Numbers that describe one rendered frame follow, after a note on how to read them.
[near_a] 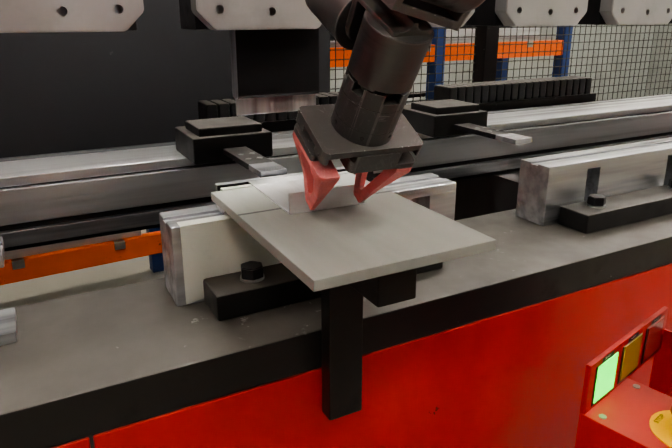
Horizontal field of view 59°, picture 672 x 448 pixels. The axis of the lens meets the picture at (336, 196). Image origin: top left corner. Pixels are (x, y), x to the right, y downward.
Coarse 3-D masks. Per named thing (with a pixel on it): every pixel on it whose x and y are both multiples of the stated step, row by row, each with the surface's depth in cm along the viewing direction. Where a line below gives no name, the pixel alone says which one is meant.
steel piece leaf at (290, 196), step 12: (300, 180) 71; (264, 192) 66; (276, 192) 66; (288, 192) 66; (300, 192) 59; (336, 192) 61; (348, 192) 62; (288, 204) 62; (300, 204) 60; (324, 204) 61; (336, 204) 61; (348, 204) 62
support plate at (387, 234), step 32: (224, 192) 67; (256, 192) 67; (256, 224) 57; (288, 224) 57; (320, 224) 57; (352, 224) 57; (384, 224) 57; (416, 224) 57; (448, 224) 57; (288, 256) 49; (320, 256) 49; (352, 256) 49; (384, 256) 49; (416, 256) 49; (448, 256) 51; (320, 288) 45
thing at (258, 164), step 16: (176, 128) 92; (192, 128) 88; (208, 128) 85; (224, 128) 86; (240, 128) 88; (256, 128) 89; (176, 144) 93; (192, 144) 84; (208, 144) 85; (224, 144) 86; (240, 144) 87; (256, 144) 88; (192, 160) 85; (208, 160) 86; (224, 160) 87; (240, 160) 80; (256, 160) 79
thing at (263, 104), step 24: (240, 48) 65; (264, 48) 66; (288, 48) 68; (312, 48) 69; (240, 72) 66; (264, 72) 67; (288, 72) 68; (312, 72) 70; (240, 96) 66; (264, 96) 68; (288, 96) 70; (312, 96) 72
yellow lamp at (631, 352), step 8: (640, 336) 70; (632, 344) 68; (640, 344) 70; (624, 352) 67; (632, 352) 69; (624, 360) 68; (632, 360) 70; (624, 368) 68; (632, 368) 70; (624, 376) 69
